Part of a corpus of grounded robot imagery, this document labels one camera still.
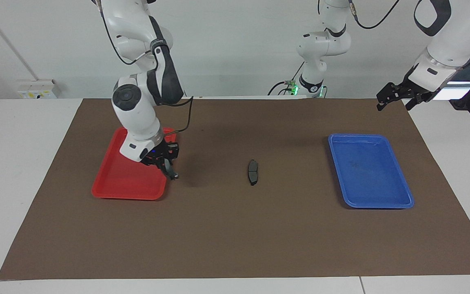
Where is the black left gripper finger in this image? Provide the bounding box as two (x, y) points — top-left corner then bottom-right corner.
(406, 93), (433, 111)
(376, 83), (397, 111)

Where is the dark brake pad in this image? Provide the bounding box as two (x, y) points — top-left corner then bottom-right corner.
(247, 159), (259, 186)

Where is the red plastic tray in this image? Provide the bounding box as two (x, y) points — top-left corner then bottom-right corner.
(91, 126), (177, 201)

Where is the blue plastic tray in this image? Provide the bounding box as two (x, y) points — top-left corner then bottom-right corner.
(328, 133), (415, 209)

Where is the brown table mat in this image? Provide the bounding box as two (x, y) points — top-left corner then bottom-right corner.
(0, 98), (470, 281)

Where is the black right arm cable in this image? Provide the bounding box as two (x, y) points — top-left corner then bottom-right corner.
(98, 6), (195, 135)

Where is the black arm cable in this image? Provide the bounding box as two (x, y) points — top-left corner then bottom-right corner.
(98, 6), (195, 135)
(348, 0), (401, 30)

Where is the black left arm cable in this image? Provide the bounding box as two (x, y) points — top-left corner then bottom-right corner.
(348, 0), (401, 30)

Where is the black base cable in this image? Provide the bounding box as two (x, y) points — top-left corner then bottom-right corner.
(268, 61), (306, 97)

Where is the white wall socket box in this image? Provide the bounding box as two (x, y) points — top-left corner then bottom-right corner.
(17, 79), (62, 100)

